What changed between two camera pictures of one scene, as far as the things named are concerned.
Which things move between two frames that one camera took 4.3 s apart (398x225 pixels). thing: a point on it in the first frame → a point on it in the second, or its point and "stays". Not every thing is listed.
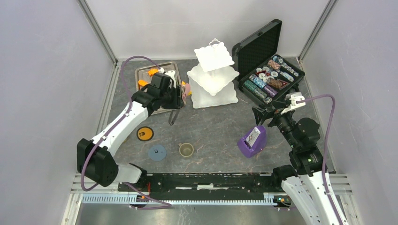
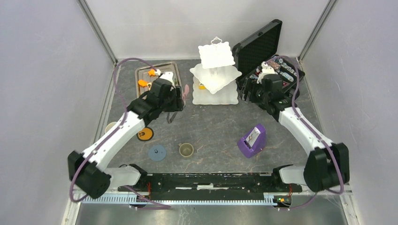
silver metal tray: (142, 74) stays
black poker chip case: (264, 76) stays
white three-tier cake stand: (212, 82) stays
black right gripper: (261, 114) → (252, 98)
